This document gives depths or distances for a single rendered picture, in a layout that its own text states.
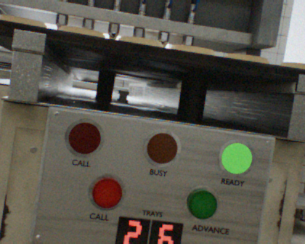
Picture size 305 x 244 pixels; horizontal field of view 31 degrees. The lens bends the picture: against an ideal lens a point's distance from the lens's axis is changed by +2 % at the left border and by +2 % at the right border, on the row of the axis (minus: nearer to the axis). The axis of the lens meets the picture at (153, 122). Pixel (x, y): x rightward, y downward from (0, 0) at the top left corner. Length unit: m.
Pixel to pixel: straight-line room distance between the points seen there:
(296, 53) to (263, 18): 3.50
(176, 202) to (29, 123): 0.17
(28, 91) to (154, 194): 0.16
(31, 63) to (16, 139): 0.09
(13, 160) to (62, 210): 0.08
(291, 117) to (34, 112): 0.27
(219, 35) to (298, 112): 0.78
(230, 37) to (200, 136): 0.81
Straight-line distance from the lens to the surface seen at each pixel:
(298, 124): 0.59
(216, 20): 1.40
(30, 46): 0.54
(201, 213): 0.56
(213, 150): 0.57
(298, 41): 4.85
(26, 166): 0.58
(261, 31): 1.34
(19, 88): 0.55
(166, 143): 0.55
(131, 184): 0.56
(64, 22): 1.32
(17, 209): 0.59
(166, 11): 1.34
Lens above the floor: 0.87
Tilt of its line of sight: 3 degrees down
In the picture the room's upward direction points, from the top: 8 degrees clockwise
